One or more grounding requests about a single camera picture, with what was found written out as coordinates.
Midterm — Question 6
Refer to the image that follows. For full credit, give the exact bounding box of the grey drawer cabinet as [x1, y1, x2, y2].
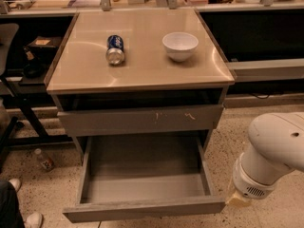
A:
[46, 9, 235, 152]

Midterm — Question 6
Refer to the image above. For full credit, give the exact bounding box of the white shoe upper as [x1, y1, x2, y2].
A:
[9, 179, 22, 192]

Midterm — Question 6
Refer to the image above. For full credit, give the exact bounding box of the white bowl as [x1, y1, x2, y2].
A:
[162, 32, 199, 62]

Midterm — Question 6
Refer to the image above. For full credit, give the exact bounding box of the white shoe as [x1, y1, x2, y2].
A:
[9, 179, 22, 192]
[24, 212, 43, 228]

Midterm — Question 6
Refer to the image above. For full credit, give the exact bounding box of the blue soda can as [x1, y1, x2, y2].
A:
[105, 35, 125, 65]

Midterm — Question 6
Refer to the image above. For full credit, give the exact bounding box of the black box with label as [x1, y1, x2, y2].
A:
[28, 36, 62, 58]

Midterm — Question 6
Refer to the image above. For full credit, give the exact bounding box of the grey top drawer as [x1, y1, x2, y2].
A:
[58, 104, 223, 137]

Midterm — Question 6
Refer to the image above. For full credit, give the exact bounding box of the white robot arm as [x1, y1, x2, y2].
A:
[225, 112, 304, 207]

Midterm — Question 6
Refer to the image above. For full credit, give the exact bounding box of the plastic bottle on floor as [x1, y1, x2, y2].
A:
[34, 148, 54, 171]

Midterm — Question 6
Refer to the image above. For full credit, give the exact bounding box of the dark trouser leg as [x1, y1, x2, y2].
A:
[0, 180, 25, 228]

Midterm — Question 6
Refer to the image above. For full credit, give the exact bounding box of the white shoe lower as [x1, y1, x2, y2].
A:
[24, 212, 43, 228]

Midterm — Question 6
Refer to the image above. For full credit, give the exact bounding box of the grey drawer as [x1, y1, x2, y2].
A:
[58, 104, 223, 137]
[63, 133, 224, 223]

